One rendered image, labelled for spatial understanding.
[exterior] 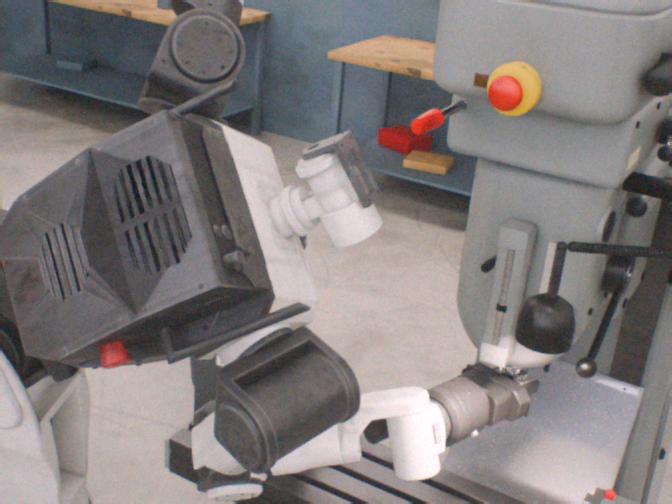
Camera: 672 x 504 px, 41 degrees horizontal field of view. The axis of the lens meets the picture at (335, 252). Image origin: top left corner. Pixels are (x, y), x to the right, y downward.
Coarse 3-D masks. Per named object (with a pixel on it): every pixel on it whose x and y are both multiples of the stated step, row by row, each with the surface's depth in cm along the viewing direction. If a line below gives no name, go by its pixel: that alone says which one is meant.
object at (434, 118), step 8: (456, 104) 117; (464, 104) 119; (432, 112) 111; (440, 112) 112; (448, 112) 114; (456, 112) 117; (416, 120) 108; (424, 120) 108; (432, 120) 110; (440, 120) 111; (416, 128) 108; (424, 128) 108; (432, 128) 110
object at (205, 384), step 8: (200, 360) 171; (208, 360) 170; (216, 360) 169; (200, 368) 172; (208, 368) 171; (216, 368) 170; (200, 376) 172; (208, 376) 172; (216, 376) 171; (200, 384) 173; (208, 384) 172; (216, 384) 172; (200, 392) 174; (208, 392) 173; (200, 400) 175; (208, 400) 174
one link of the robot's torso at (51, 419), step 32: (0, 352) 115; (0, 384) 115; (64, 384) 129; (0, 416) 117; (32, 416) 118; (64, 416) 132; (0, 448) 121; (32, 448) 119; (64, 448) 134; (0, 480) 126; (32, 480) 125; (64, 480) 134
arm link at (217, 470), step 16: (208, 416) 123; (192, 432) 124; (208, 432) 118; (192, 448) 122; (208, 448) 118; (208, 464) 120; (224, 464) 117; (240, 464) 115; (208, 480) 120; (224, 480) 120; (240, 480) 122; (256, 480) 126; (208, 496) 126; (224, 496) 125; (240, 496) 127
